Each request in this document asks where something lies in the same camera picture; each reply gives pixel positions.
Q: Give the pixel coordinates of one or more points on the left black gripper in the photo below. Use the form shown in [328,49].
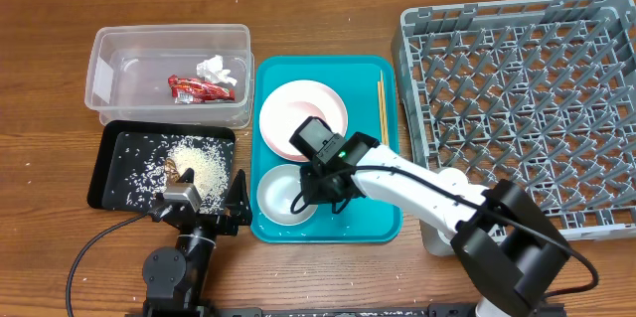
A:
[239,210]

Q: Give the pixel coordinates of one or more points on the grey dishwasher rack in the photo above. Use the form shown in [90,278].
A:
[539,92]

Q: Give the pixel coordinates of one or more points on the pink plate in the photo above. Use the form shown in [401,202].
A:
[286,108]

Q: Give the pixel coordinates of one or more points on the red snack wrapper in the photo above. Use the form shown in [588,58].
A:
[192,90]

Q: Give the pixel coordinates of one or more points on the wooden chopstick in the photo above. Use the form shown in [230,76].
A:
[382,78]
[382,113]

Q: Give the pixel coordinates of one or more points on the white tissue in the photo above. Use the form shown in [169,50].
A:
[212,70]

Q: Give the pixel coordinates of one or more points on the clear plastic bin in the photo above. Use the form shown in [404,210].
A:
[129,66]

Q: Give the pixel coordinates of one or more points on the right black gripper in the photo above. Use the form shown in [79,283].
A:
[312,196]

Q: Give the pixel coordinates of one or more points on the grey bowl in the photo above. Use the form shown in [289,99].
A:
[275,195]

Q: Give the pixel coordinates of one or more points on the white cup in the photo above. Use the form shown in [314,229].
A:
[452,178]

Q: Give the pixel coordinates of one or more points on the brown food scrap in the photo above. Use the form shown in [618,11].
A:
[171,171]

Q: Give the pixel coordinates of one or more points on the black plastic tray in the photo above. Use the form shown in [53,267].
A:
[108,141]

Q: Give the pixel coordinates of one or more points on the spilled rice pile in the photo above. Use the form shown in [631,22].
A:
[137,172]

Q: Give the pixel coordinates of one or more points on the teal plastic serving tray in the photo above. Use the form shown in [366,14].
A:
[355,79]

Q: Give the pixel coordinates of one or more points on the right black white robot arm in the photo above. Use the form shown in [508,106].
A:
[513,254]

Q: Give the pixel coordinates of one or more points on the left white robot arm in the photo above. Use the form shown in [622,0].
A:
[175,275]

